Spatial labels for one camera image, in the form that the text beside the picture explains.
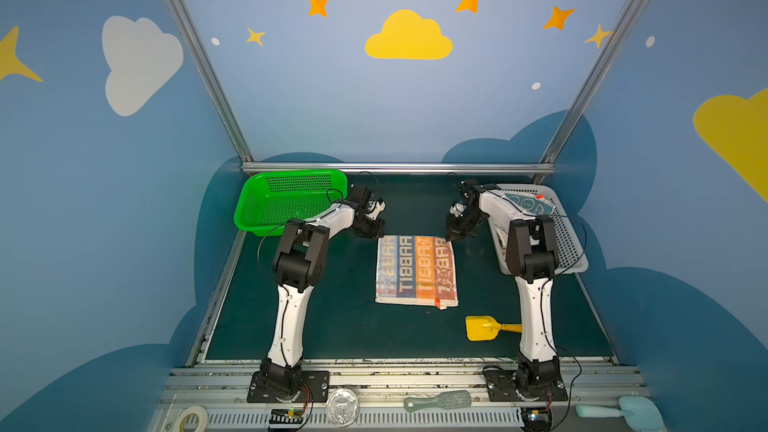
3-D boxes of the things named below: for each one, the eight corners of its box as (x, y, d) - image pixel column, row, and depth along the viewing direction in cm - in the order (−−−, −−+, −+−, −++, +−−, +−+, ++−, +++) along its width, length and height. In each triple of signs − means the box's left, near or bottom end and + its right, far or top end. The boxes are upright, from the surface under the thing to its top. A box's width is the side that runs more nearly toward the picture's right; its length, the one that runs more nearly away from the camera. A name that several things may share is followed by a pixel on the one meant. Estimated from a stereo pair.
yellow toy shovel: (467, 341, 83) (469, 339, 82) (463, 318, 88) (465, 315, 86) (522, 341, 83) (525, 339, 82) (515, 318, 88) (518, 315, 86)
